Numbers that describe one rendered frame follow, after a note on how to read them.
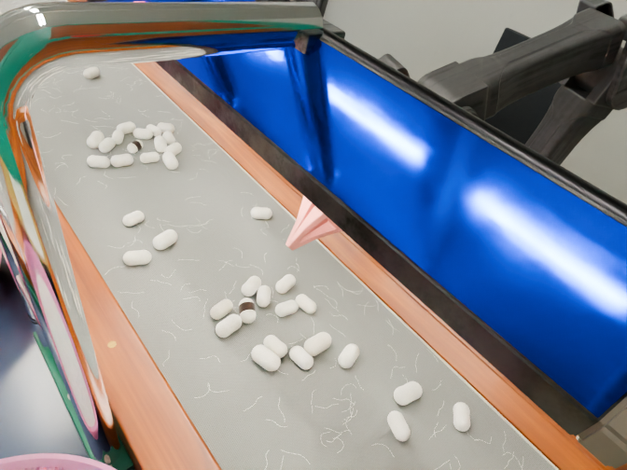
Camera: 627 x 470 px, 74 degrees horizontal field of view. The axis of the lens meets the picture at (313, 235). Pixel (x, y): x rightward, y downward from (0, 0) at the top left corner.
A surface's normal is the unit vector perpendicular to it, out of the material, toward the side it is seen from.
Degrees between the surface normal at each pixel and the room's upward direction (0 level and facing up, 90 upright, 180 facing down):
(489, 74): 27
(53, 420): 0
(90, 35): 64
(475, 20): 90
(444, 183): 58
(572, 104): 84
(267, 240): 0
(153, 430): 0
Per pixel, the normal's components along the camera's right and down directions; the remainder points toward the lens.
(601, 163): -0.76, 0.31
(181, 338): 0.21, -0.72
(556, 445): -0.37, -0.27
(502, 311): -0.51, -0.10
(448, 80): -0.23, -0.60
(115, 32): 0.67, 0.24
